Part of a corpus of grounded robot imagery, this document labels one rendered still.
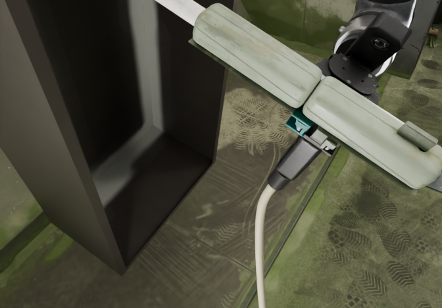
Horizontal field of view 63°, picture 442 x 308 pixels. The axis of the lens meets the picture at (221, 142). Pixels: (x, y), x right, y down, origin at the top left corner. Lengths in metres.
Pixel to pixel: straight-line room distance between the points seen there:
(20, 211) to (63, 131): 1.42
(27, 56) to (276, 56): 0.34
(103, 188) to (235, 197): 0.75
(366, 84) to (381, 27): 0.08
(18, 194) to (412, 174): 1.87
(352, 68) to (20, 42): 0.44
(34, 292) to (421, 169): 1.84
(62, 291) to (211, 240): 0.73
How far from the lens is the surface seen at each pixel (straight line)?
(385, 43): 0.48
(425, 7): 2.65
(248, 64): 0.41
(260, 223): 0.67
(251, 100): 2.51
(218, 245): 1.84
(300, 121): 0.42
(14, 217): 2.07
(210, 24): 0.42
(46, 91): 0.61
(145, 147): 1.64
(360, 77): 0.52
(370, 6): 0.65
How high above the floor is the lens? 1.68
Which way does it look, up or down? 47 degrees down
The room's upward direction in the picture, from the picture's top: 7 degrees counter-clockwise
